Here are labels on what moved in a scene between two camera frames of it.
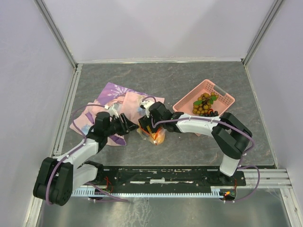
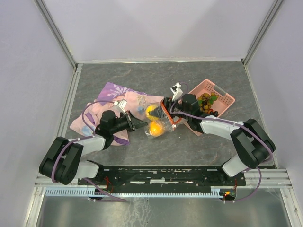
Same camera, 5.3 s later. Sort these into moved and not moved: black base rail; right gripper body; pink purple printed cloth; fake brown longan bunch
Moved: right gripper body
Not moved: fake brown longan bunch; pink purple printed cloth; black base rail
